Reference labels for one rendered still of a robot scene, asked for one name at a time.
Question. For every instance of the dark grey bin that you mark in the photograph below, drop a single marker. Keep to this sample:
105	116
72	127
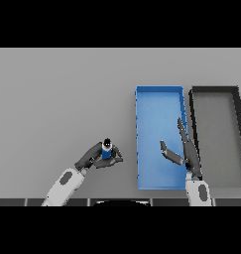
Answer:
219	139

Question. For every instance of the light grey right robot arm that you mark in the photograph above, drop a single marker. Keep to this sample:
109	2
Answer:
198	192

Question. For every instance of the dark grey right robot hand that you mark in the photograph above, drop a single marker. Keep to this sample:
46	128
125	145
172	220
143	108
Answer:
192	155

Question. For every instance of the blue pipe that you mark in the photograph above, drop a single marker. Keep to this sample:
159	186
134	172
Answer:
107	150

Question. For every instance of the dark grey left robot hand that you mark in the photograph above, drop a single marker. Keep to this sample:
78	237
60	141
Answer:
89	156

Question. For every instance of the blue bin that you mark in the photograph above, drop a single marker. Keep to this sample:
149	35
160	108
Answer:
160	137

